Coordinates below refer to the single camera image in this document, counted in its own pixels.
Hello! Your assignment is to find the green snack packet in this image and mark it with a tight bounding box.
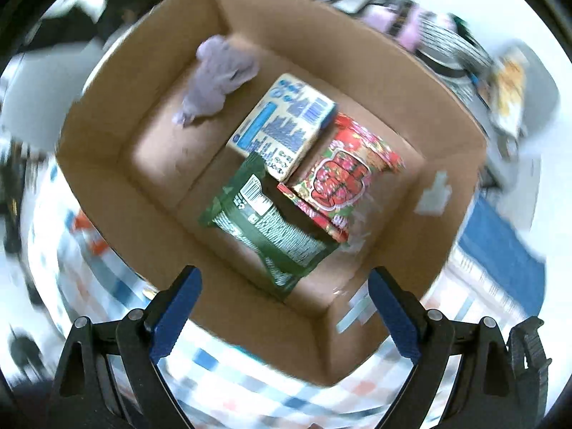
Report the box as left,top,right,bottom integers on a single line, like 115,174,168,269
198,151,340,302

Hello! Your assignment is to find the blue book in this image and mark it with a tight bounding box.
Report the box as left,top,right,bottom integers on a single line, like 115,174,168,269
459,194,547,318

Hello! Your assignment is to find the dark cloth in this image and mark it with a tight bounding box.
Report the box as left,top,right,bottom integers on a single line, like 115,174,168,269
18,0,215,54

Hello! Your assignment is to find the white and blue carton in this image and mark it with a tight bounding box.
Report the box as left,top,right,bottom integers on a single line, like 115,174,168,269
226,74,337,179

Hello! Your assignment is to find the red instant noodle cup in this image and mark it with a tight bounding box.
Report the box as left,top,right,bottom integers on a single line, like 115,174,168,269
277,113,405,244

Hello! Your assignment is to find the black and white striped cloth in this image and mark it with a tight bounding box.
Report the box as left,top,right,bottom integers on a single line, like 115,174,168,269
413,11,494,94

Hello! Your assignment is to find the cardboard box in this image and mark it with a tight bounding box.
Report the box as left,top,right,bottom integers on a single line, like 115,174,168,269
55,0,488,388

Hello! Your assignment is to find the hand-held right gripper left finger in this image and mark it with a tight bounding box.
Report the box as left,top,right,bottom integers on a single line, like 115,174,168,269
47,265,203,429

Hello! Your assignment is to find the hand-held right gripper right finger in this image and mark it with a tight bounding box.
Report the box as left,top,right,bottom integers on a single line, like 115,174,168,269
367,266,528,429

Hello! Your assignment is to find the purple plush toy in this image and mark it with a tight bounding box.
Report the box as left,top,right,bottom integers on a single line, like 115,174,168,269
172,34,260,128

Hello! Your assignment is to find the checkered blanket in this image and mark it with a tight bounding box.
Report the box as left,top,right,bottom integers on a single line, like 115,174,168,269
18,161,543,429

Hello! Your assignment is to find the yellow printed packet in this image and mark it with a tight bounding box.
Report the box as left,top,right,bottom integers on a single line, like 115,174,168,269
485,49,530,137

